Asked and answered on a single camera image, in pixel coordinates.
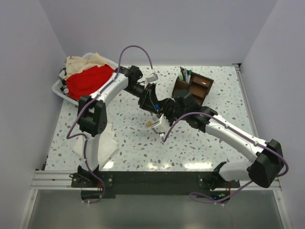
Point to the teal capped white marker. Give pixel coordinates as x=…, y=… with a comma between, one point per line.
x=187, y=78

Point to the light green highlighter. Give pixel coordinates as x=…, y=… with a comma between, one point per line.
x=181, y=76

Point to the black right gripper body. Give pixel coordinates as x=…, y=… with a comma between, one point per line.
x=171, y=111

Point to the white folded cloth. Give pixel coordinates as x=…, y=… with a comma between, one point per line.
x=107, y=146

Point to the green capped white marker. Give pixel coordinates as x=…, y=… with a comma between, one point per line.
x=190, y=74

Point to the aluminium rail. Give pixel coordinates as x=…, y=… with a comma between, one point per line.
x=60, y=180
x=246, y=100

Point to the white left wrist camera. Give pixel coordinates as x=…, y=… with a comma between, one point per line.
x=151, y=78

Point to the small tan sharpener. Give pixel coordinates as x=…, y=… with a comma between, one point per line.
x=148, y=123

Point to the brown wooden desk organizer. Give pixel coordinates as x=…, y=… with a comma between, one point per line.
x=199, y=86

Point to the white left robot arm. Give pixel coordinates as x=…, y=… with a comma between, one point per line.
x=92, y=115

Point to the blue pen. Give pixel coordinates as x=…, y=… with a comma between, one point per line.
x=182, y=71

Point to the aluminium right side rail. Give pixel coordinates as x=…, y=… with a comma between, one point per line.
x=246, y=100

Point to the red cloth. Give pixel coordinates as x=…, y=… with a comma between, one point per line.
x=88, y=81

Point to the white plastic basket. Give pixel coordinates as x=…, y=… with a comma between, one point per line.
x=60, y=86

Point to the aluminium front rail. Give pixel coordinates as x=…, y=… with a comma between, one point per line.
x=60, y=180

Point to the beige cloth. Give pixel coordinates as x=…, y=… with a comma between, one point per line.
x=77, y=64

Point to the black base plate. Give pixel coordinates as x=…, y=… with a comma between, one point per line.
x=150, y=183

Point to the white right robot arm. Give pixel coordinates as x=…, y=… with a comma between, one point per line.
x=265, y=157

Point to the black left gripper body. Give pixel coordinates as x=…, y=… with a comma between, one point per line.
x=140, y=92

